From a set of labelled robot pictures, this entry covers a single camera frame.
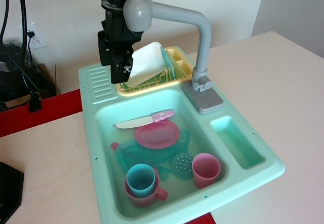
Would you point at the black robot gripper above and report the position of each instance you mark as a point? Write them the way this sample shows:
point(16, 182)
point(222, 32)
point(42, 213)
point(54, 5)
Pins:
point(116, 41)

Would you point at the grey toy faucet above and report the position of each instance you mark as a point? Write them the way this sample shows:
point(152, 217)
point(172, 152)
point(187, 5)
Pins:
point(138, 15)

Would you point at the teal plate in rack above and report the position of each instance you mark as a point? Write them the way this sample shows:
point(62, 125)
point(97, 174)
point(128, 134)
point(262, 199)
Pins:
point(168, 63)

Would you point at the yellow dish rack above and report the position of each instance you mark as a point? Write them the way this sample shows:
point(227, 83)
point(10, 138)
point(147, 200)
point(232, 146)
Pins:
point(179, 70)

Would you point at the pink scalloped plate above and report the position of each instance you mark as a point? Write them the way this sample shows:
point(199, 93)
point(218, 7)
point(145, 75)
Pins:
point(158, 135)

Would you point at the teal toy tray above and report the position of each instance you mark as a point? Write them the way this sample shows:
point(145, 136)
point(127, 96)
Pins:
point(132, 153)

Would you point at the mint green toy sink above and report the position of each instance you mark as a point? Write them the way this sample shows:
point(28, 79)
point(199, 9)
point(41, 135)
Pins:
point(247, 162)

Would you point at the black bag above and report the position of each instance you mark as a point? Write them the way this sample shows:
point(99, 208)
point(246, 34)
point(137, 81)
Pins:
point(11, 54)

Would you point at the cardboard box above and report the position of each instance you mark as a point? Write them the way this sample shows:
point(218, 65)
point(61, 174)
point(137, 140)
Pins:
point(20, 87)

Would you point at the blue toy cup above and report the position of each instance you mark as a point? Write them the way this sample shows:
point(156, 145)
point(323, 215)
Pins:
point(140, 179)

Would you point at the teal toy fork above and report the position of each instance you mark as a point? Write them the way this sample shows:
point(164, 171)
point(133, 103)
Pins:
point(163, 172)

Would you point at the teal strainer disc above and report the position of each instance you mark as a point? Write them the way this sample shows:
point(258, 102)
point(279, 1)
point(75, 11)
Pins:
point(182, 165)

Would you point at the pink toy tumbler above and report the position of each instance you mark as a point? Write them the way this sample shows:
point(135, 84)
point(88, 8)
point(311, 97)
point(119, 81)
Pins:
point(206, 169)

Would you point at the pink toy mug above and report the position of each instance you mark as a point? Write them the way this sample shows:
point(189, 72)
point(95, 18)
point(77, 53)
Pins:
point(157, 193)

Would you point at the black object bottom left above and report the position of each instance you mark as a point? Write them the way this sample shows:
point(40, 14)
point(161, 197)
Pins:
point(11, 191)

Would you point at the toy knife pink handle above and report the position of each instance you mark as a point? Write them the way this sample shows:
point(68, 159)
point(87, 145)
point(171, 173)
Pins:
point(146, 120)

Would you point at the white wall outlet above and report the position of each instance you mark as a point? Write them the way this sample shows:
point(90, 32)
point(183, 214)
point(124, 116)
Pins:
point(34, 38)

